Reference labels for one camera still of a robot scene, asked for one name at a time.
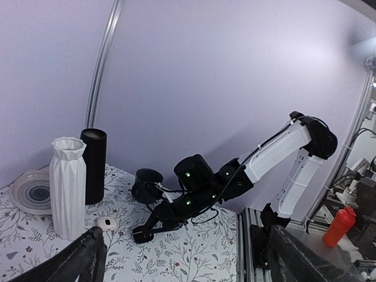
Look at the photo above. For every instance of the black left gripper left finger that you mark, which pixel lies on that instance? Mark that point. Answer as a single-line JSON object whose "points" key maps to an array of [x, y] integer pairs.
{"points": [[83, 260]]}

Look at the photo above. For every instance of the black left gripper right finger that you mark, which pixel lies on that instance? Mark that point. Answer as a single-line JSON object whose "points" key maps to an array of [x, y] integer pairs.
{"points": [[296, 256]]}

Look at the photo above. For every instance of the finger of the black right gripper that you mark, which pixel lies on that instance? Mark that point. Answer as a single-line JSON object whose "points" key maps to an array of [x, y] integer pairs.
{"points": [[146, 234], [151, 222]]}

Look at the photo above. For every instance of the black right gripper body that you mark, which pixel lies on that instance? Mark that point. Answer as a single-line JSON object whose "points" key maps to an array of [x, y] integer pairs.
{"points": [[166, 215]]}

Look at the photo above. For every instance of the small white earbud case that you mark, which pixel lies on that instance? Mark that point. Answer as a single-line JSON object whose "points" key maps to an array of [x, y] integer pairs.
{"points": [[107, 223]]}

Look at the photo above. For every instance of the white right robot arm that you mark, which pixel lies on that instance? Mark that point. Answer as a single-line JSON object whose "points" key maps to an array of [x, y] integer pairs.
{"points": [[201, 188]]}

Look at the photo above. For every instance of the grey mug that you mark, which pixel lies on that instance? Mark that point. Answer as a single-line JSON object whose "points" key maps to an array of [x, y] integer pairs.
{"points": [[143, 176]]}

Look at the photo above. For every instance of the orange shaker bottle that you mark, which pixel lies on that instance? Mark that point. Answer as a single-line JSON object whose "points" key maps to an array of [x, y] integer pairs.
{"points": [[344, 220]]}

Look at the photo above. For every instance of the white ribbed plate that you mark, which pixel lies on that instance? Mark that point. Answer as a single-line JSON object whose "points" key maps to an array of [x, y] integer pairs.
{"points": [[30, 193]]}

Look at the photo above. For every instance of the black tall tumbler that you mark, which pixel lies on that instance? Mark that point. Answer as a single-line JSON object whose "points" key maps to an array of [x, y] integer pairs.
{"points": [[95, 160]]}

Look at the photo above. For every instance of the white pleated vase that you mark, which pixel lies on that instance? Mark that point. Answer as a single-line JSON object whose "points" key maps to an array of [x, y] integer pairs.
{"points": [[67, 179]]}

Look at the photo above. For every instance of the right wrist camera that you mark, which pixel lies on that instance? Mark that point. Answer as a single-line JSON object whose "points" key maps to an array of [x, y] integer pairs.
{"points": [[151, 192]]}

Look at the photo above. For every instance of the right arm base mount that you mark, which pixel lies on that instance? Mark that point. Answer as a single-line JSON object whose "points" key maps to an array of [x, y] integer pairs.
{"points": [[260, 235]]}

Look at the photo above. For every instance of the aluminium front rail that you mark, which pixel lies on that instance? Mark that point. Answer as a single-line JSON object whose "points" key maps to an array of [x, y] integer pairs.
{"points": [[246, 262]]}

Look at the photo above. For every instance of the aluminium corner post right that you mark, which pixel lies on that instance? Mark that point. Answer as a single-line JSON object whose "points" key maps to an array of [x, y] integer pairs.
{"points": [[102, 57]]}

